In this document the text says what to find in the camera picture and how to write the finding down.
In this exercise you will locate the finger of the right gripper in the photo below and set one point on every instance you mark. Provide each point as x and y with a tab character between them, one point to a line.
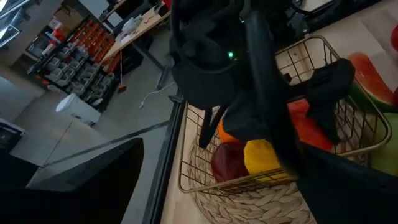
208	130
329	87

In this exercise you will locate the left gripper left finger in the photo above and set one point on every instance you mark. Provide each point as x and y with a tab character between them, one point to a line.
77	199

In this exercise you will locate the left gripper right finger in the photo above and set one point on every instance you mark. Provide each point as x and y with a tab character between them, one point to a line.
351	199

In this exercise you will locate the orange fruit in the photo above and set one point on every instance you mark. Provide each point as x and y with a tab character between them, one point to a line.
227	138

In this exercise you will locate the dark maroon plum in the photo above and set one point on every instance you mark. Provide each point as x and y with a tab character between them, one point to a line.
228	161

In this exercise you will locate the yellow bell pepper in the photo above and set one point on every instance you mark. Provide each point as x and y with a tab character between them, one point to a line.
261	157

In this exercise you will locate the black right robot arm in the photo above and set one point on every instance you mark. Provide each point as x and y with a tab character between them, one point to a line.
298	25

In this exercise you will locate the watermelon slice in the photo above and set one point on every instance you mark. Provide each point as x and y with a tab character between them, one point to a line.
370	77

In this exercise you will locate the grey desk leg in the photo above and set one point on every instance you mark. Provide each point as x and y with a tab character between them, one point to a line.
163	79

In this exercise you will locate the green pear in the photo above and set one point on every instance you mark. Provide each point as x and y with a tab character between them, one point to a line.
387	146

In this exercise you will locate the dark red apple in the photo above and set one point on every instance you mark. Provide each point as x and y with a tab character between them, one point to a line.
396	98

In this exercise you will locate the wooden workbench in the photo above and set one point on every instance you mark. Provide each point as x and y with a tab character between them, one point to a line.
136	31

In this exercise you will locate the orange-headed broom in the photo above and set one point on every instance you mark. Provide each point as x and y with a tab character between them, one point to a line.
122	88

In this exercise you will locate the white bin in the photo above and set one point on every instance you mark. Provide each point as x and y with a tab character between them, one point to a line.
77	109

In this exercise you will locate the storage shelf with parts bins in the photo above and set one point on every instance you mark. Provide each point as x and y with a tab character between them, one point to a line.
77	59

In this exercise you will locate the brown cardboard box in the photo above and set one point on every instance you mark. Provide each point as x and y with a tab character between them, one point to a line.
70	18

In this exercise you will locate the black aluminium table frame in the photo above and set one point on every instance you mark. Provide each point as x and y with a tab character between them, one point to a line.
163	165

